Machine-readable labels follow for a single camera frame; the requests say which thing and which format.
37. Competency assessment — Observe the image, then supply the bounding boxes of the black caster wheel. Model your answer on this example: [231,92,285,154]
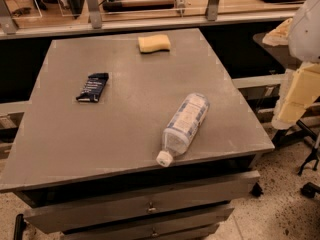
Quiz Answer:
[251,183,263,197]

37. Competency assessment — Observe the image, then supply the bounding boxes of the yellow sponge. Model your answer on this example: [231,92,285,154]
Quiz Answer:
[138,34,171,53]

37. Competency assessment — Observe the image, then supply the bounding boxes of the dark round side table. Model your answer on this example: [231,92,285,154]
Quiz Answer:
[253,33,302,70]

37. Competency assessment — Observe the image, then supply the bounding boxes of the clear plastic water bottle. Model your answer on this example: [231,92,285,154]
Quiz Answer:
[156,93,210,167]

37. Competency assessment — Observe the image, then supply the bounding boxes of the dark blue rxbar wrapper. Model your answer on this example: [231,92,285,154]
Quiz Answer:
[76,73,109,103]

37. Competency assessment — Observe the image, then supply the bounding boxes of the grey metal railing post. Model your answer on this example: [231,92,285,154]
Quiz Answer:
[86,0,102,29]
[0,0,19,35]
[205,0,220,21]

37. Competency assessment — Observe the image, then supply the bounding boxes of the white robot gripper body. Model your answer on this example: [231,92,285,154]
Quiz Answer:
[288,0,320,63]

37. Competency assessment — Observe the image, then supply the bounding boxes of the grey lower drawer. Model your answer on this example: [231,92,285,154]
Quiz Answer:
[59,203,236,240]

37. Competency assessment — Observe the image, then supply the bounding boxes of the black stand foot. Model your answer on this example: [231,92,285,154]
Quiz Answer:
[301,182,320,198]

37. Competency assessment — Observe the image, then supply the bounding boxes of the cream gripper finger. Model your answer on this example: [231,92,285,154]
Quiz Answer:
[262,18,292,46]
[271,63,320,130]

